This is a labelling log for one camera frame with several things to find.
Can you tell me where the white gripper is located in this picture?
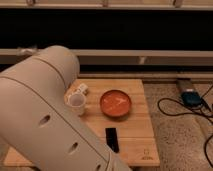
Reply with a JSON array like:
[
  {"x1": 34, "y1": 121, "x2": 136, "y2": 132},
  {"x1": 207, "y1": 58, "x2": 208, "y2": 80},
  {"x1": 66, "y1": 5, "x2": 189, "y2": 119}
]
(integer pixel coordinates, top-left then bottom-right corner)
[{"x1": 66, "y1": 83, "x2": 88, "y2": 116}]

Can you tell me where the orange round plate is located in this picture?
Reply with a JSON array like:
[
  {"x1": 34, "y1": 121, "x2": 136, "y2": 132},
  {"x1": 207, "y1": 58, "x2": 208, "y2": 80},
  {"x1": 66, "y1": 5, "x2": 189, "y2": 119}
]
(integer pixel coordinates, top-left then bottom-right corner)
[{"x1": 99, "y1": 90, "x2": 132, "y2": 118}]

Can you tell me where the black rectangular block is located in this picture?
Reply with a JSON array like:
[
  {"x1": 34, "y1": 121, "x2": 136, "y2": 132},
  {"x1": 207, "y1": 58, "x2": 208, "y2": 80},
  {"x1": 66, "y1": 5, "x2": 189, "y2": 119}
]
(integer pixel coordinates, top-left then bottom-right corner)
[{"x1": 105, "y1": 128, "x2": 119, "y2": 153}]

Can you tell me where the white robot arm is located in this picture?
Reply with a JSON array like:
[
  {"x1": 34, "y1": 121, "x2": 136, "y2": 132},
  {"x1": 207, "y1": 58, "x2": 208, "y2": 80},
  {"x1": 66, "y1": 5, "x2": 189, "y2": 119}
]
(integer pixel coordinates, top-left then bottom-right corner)
[{"x1": 0, "y1": 46, "x2": 131, "y2": 171}]

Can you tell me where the blue power box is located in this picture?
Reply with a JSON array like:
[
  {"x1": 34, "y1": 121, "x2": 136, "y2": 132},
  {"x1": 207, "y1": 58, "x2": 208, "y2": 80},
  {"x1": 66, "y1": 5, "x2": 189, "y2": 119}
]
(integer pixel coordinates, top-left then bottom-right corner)
[{"x1": 181, "y1": 92, "x2": 202, "y2": 107}]

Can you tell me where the grey power strip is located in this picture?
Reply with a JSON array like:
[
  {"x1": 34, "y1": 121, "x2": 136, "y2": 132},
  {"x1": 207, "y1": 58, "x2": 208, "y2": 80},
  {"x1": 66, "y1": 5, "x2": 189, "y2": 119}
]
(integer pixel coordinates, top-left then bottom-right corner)
[{"x1": 177, "y1": 79, "x2": 195, "y2": 93}]

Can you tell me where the wooden rail bench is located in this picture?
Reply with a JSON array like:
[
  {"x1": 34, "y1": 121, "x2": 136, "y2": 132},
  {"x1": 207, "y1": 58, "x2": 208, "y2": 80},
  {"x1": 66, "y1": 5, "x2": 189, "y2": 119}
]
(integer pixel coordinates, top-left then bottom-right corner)
[{"x1": 0, "y1": 49, "x2": 213, "y2": 66}]

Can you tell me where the black cable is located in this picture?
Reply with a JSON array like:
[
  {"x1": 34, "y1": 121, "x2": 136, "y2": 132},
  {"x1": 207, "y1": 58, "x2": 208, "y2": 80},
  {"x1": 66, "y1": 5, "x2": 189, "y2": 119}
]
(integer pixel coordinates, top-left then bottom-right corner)
[{"x1": 157, "y1": 83, "x2": 213, "y2": 168}]

